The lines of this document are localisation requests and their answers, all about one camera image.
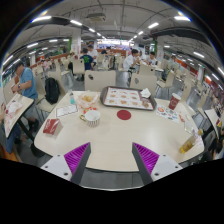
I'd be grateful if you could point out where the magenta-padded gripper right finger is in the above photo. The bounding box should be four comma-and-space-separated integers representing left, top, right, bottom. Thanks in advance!
131, 142, 184, 186

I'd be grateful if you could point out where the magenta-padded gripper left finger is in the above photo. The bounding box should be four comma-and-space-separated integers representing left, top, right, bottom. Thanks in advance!
40, 142, 92, 186

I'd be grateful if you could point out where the red cardboard box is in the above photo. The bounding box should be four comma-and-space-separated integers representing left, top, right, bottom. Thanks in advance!
42, 117, 64, 137

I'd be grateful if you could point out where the colourful printed leaflet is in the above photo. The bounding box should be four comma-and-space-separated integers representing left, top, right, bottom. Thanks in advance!
155, 104, 181, 124

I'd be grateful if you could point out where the white framed card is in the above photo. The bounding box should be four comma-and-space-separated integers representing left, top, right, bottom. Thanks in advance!
55, 103, 79, 118

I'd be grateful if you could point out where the flat round red coaster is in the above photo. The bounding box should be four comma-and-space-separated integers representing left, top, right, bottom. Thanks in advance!
116, 109, 132, 122

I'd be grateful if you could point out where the clear plastic packet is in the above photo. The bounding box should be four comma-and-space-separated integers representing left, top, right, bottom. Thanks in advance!
183, 119, 198, 135

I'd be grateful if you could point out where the beige wooden chair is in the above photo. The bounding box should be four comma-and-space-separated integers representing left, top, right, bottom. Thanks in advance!
129, 73, 158, 98
83, 69, 117, 93
34, 69, 66, 116

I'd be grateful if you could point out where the small teal bottle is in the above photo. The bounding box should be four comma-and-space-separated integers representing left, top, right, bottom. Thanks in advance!
68, 89, 76, 106

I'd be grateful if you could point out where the fried food paper bag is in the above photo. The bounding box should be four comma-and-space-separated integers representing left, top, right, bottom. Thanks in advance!
76, 90, 101, 110

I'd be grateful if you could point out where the red paper cup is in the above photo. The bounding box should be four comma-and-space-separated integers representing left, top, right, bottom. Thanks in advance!
167, 92, 182, 111

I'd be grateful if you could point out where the dark brown food tray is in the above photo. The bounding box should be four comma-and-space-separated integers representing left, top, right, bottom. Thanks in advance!
99, 85, 158, 112

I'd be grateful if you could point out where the printed paper tray liner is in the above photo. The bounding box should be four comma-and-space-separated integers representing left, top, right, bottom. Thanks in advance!
103, 87, 152, 110

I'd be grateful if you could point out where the white crumpled napkin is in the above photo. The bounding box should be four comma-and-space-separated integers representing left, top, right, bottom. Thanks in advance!
139, 87, 153, 99

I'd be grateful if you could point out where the beige side table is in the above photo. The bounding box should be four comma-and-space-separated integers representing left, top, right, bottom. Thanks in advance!
3, 93, 35, 139
203, 108, 222, 139

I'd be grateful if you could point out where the black backpack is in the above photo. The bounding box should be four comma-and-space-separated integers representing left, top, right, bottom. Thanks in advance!
44, 77, 61, 105

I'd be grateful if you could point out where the beige chairs group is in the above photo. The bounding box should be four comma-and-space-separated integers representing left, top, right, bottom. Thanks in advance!
33, 53, 214, 111

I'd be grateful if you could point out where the ceiling air conditioner unit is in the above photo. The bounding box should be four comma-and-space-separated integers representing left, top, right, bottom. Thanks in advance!
85, 12, 107, 23

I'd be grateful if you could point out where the ceiling lights group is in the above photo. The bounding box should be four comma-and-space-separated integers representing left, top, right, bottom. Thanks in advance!
1, 14, 224, 76

